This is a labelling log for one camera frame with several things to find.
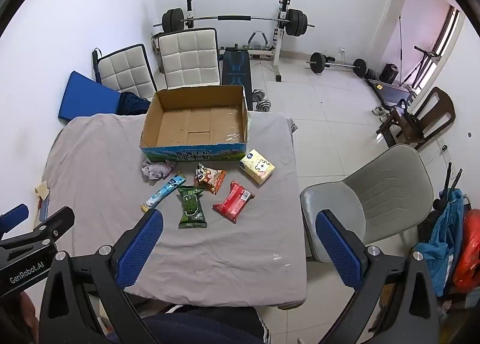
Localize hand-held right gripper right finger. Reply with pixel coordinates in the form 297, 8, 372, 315
316, 210, 439, 344

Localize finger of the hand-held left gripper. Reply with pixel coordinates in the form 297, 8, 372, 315
20, 206, 76, 252
0, 203, 30, 234

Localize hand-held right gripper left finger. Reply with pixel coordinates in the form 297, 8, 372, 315
39, 209, 164, 344

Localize long light blue packet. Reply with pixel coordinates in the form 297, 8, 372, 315
140, 172, 187, 213

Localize green snack packet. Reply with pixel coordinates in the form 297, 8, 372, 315
177, 185, 208, 229

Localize grey-purple cloth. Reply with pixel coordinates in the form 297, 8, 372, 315
141, 159, 176, 180

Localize orange cartoon snack packet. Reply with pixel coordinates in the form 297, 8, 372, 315
193, 164, 227, 195

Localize red snack packet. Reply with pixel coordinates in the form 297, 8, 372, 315
212, 180, 255, 224

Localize yellow tissue pack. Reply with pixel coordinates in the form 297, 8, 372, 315
239, 149, 275, 186

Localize cardboard box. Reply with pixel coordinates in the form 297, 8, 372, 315
139, 85, 249, 162

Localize person's left forearm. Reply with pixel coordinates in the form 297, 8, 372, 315
17, 291, 40, 344

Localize grey plastic chair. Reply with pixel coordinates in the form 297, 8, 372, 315
300, 144, 434, 262

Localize person's dark trousers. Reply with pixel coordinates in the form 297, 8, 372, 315
109, 304, 271, 344

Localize blue jacket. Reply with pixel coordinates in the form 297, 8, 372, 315
414, 189, 466, 297

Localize blue foam mat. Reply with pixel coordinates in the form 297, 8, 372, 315
57, 71, 122, 123

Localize black poles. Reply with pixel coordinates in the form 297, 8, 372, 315
433, 163, 464, 213

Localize orange plastic bag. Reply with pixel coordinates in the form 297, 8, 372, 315
452, 209, 480, 292

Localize dark blue garment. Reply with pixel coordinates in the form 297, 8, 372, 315
117, 91, 151, 116

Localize white padded chair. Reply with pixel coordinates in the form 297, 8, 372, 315
94, 44, 158, 99
157, 28, 221, 89

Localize treadmill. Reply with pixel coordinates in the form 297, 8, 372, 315
365, 46, 439, 105

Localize dark wooden chair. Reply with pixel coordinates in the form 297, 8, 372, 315
376, 87, 456, 149

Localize black speaker box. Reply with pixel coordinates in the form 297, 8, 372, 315
379, 63, 399, 84

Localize short barbell with plates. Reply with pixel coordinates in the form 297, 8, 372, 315
306, 52, 368, 77

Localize black weight bench pad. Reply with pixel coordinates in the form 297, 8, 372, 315
220, 49, 254, 110

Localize white barbell rack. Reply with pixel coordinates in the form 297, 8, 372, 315
184, 0, 295, 83

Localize racked barbell with plates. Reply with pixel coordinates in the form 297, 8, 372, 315
153, 8, 316, 36

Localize black handle bar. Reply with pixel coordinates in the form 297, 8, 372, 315
92, 48, 103, 83

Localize grey curved exercise handle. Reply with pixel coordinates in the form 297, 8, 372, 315
249, 31, 269, 49

